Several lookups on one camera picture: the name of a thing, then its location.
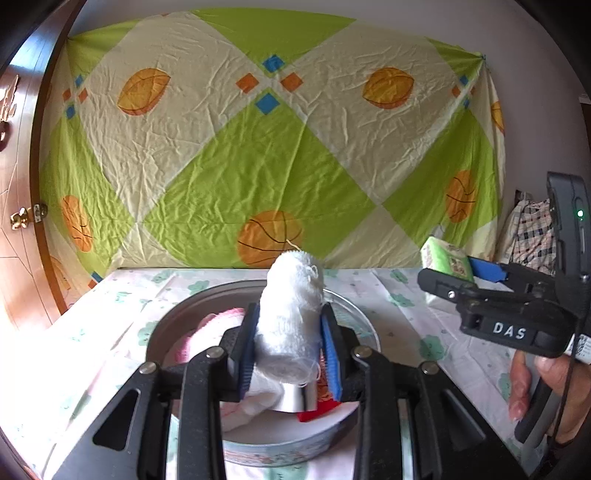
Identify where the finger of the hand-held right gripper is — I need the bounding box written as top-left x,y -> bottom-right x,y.
418,268 -> 481,315
468,259 -> 557,296

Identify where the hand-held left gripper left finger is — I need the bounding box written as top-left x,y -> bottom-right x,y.
51,302 -> 260,480

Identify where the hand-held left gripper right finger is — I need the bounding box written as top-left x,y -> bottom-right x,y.
321,305 -> 527,480

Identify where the green tissue packet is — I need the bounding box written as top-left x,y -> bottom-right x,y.
419,236 -> 476,284

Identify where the pink fluffy plush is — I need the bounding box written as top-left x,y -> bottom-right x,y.
164,308 -> 246,370

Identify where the round metal tin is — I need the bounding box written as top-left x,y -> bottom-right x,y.
145,279 -> 382,468

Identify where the white towel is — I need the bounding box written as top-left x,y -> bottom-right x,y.
240,249 -> 325,416

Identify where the red embroidered pouch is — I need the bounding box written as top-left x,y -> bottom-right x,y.
297,351 -> 343,424

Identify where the person's right hand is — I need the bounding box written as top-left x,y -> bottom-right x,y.
508,353 -> 591,444

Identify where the plaid bag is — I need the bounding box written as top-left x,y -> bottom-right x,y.
501,198 -> 560,276

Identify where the basketball print hanging sheet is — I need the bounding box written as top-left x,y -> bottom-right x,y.
39,7 -> 506,320

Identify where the wooden door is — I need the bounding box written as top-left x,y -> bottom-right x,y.
0,0 -> 89,333

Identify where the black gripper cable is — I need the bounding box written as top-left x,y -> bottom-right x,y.
553,318 -> 585,445

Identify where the brass door handle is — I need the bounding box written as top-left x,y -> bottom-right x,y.
10,202 -> 49,230

